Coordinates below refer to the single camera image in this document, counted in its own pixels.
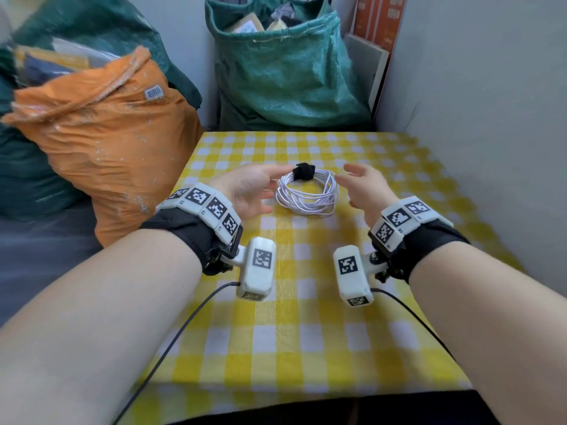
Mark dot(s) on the person's left hand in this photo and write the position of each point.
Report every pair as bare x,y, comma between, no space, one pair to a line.
241,190

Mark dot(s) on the person's right hand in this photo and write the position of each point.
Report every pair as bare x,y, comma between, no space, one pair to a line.
372,192

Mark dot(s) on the person's right forearm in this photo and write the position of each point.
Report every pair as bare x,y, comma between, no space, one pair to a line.
496,336

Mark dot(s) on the person's left forearm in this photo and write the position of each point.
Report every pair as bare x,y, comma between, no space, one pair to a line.
88,331

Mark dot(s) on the person's legs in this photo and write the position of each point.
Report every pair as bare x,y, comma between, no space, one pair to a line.
332,409

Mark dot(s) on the white marker wrist band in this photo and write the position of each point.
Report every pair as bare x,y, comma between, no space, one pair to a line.
403,219
199,203

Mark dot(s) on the upright open green sack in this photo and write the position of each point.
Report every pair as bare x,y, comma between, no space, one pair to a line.
288,75

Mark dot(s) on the small pale leaning board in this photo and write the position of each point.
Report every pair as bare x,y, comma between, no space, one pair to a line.
365,64

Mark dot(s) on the orange woven sack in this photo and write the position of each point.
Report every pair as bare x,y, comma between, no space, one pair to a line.
110,146

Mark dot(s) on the large grey board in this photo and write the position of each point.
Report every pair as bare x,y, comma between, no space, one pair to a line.
487,110

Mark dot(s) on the tall crumpled green sack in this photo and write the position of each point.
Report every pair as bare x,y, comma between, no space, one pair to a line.
172,61

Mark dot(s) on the labelled cardboard box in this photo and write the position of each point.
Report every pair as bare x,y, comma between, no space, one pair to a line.
243,24

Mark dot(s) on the small plain cardboard box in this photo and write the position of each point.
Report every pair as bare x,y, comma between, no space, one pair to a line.
277,25

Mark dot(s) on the orange poster board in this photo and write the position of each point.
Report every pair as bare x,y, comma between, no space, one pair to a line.
381,17

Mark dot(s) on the grey plastic parcel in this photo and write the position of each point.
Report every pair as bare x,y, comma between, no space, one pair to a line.
288,10

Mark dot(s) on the clear plastic parcel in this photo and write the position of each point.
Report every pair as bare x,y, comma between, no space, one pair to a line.
84,48

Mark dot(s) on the yellow flat parcel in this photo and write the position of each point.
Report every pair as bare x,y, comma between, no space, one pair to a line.
57,57

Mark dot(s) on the dark blue parcel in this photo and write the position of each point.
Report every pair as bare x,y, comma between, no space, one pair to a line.
44,72

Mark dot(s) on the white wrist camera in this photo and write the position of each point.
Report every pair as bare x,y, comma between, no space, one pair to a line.
352,274
259,269

